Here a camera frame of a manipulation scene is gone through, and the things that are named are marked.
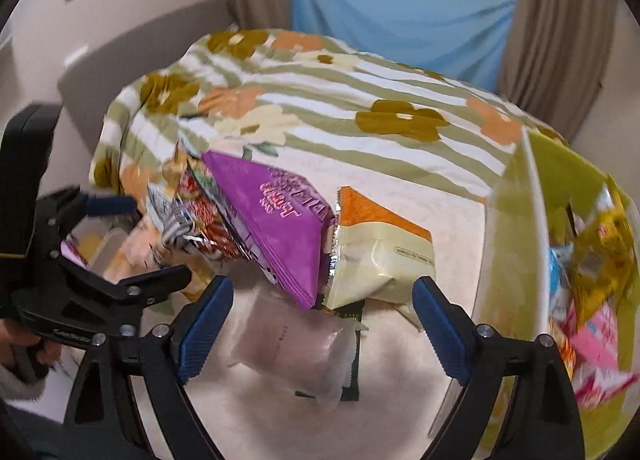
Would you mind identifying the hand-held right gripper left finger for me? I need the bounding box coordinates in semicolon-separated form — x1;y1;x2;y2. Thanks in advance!
65;276;236;460

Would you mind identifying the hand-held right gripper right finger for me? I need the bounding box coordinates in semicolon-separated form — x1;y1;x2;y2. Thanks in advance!
411;276;587;460

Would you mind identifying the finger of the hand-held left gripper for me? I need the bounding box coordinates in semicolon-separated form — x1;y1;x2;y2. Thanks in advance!
35;185;138;241
55;257;193;337

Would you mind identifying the white red snack packet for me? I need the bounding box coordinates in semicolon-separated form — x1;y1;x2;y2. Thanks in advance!
147;185;201;253

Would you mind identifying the pale pink white snack packet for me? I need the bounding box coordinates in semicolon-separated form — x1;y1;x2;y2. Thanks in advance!
222;284;357;412

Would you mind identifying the brown beige snack packet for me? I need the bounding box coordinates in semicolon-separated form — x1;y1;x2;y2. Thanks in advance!
170;140;197;182

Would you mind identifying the orange cream snack packet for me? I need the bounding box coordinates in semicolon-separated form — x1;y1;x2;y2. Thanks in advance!
322;185;436;311

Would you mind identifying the dark green snack packet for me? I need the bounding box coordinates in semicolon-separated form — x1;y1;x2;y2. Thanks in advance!
295;300;365;402

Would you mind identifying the dark red striped snack packet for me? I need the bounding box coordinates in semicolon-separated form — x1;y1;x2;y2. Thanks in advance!
182;160;251;261

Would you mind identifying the orange red snack packet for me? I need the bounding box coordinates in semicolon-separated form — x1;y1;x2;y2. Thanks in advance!
549;317;577;381

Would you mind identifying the silver blue snack packet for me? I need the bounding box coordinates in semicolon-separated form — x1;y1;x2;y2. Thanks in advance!
547;245;583;323

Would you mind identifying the purple snack packet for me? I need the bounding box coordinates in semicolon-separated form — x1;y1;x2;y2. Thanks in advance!
200;150;338;311

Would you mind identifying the bright pink snack packet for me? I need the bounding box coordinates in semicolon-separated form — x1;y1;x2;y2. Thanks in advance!
567;303;623;381

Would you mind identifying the large pink white snack packet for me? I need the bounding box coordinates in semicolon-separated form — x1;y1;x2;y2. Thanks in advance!
575;365;640;410

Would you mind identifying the gold foil snack packet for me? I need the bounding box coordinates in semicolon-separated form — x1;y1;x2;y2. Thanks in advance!
570;175;640;341

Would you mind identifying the green cardboard box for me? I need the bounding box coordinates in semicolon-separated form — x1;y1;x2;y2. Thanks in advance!
472;127;640;460

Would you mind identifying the person's left forearm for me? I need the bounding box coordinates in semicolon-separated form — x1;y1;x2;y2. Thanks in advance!
0;362;48;406

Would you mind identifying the person's left hand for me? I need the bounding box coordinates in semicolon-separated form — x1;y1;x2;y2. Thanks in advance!
0;321;63;367

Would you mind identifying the white low table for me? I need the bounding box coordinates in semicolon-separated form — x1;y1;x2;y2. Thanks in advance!
100;140;531;460

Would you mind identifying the floral striped blanket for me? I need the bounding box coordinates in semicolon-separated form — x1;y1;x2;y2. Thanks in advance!
89;28;568;221

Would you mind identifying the light blue cloth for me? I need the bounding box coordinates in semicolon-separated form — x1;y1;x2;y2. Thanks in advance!
291;0;518;94

